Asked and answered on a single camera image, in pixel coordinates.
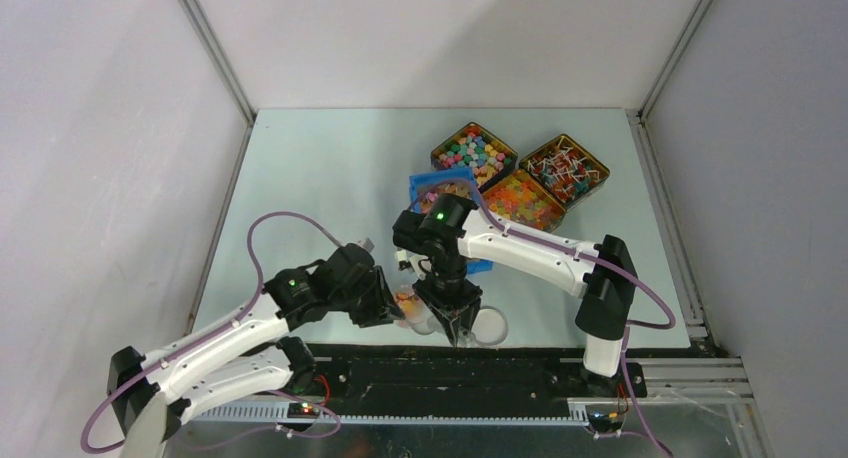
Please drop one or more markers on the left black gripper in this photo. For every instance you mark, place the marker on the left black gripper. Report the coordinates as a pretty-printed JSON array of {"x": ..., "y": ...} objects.
[{"x": 383, "y": 307}]

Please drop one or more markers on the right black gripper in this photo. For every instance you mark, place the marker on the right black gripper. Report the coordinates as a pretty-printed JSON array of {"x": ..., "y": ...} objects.
[{"x": 452, "y": 311}]

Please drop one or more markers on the clear plastic scoop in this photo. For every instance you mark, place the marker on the clear plastic scoop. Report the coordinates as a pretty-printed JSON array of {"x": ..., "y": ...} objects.
[{"x": 467, "y": 336}]

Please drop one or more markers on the clear plastic jar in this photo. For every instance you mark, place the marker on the clear plastic jar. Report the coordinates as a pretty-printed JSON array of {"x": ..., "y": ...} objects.
[{"x": 416, "y": 315}]

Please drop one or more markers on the blue plastic candy bin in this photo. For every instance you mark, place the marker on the blue plastic candy bin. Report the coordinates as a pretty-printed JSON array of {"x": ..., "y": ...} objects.
[{"x": 450, "y": 190}]

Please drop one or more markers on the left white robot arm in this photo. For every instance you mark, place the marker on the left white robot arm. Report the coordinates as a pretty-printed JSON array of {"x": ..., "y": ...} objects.
[{"x": 252, "y": 349}]

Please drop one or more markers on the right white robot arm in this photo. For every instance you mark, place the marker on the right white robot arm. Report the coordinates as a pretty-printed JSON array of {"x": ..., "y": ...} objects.
[{"x": 601, "y": 275}]

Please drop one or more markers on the tin of gummy candies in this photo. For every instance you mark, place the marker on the tin of gummy candies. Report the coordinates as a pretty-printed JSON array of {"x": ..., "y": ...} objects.
[{"x": 521, "y": 199}]

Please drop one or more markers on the tin of square candies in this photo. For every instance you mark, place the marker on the tin of square candies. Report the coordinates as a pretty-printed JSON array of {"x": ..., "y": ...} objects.
[{"x": 475, "y": 148}]

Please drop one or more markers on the silver jar lid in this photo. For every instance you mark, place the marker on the silver jar lid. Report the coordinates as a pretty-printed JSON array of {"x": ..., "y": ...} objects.
[{"x": 490, "y": 328}]

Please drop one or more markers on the tin of lollipops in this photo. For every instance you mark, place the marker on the tin of lollipops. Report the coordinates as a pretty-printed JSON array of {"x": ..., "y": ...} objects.
[{"x": 566, "y": 170}]

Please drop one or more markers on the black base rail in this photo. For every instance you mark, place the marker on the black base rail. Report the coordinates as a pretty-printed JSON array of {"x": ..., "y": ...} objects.
[{"x": 420, "y": 382}]

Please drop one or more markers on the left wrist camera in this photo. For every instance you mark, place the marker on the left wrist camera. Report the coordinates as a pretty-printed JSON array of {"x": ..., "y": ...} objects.
[{"x": 363, "y": 246}]

